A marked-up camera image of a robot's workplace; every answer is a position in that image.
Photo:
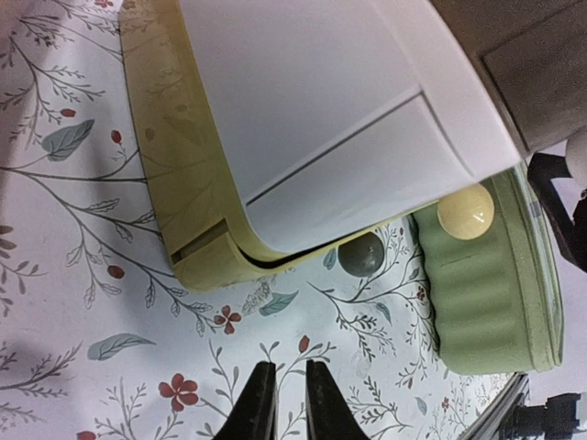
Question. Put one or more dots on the green hard-shell suitcase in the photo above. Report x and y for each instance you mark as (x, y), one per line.
(496, 298)

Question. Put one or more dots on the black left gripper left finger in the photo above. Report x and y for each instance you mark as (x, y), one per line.
(253, 416)

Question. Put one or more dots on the floral white tablecloth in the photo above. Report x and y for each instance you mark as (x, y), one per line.
(100, 341)

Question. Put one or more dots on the drawer cabinet with dark top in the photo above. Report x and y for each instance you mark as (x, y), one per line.
(272, 131)

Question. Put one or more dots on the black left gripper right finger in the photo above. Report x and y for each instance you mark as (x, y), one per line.
(327, 414)

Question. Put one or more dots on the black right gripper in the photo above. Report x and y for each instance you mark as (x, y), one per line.
(543, 169)

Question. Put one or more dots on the aluminium front rail frame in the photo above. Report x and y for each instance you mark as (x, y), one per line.
(511, 416)

